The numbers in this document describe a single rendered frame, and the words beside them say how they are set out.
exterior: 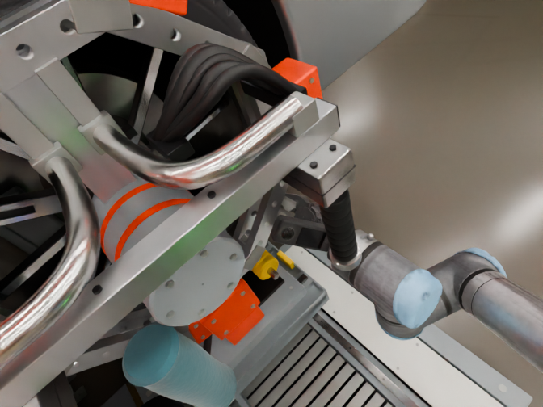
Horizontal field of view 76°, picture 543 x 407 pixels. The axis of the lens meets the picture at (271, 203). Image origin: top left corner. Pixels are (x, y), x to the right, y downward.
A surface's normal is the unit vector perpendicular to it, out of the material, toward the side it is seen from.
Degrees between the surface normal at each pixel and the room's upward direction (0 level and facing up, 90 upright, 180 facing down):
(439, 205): 0
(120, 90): 90
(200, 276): 90
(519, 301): 34
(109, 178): 90
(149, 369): 0
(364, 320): 0
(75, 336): 90
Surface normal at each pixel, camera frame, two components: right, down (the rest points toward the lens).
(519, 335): -0.99, -0.07
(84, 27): 0.64, 0.48
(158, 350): -0.26, -0.61
